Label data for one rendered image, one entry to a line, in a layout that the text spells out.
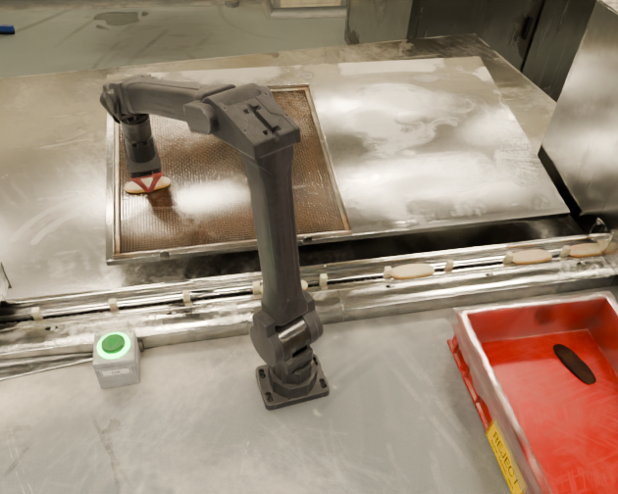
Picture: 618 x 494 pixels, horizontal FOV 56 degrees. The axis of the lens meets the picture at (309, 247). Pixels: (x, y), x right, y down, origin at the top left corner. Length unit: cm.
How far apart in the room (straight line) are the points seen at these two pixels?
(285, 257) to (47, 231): 73
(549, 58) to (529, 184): 183
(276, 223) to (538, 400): 61
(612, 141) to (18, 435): 127
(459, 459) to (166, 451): 49
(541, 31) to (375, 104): 171
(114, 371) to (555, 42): 270
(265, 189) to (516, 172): 86
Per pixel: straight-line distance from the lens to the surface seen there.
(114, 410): 111
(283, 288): 90
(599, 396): 124
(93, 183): 156
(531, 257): 138
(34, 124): 184
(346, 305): 117
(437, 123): 159
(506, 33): 310
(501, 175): 151
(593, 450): 117
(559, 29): 324
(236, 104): 81
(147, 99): 106
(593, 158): 145
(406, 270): 126
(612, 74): 141
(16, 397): 117
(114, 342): 108
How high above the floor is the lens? 174
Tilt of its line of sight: 44 degrees down
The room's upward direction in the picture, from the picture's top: 4 degrees clockwise
